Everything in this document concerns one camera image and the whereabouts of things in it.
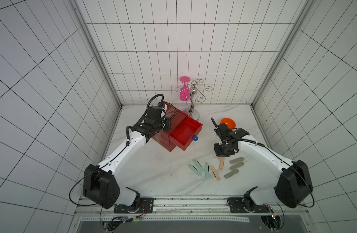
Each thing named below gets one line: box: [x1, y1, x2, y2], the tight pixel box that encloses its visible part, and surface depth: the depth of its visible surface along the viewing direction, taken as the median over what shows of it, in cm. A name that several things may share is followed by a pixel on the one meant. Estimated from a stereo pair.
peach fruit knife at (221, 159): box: [217, 156, 226, 171], surface depth 89 cm
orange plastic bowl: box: [220, 117, 237, 130], surface depth 105 cm
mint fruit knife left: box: [187, 163, 203, 177], surface depth 87 cm
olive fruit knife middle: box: [229, 161, 245, 171], surface depth 89 cm
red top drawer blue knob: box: [168, 115, 203, 151], surface depth 80 cm
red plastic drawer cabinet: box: [152, 101, 199, 152], surface depth 83 cm
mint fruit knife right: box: [204, 161, 211, 179], surface depth 86 cm
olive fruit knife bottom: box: [223, 168, 240, 179], surface depth 85 cm
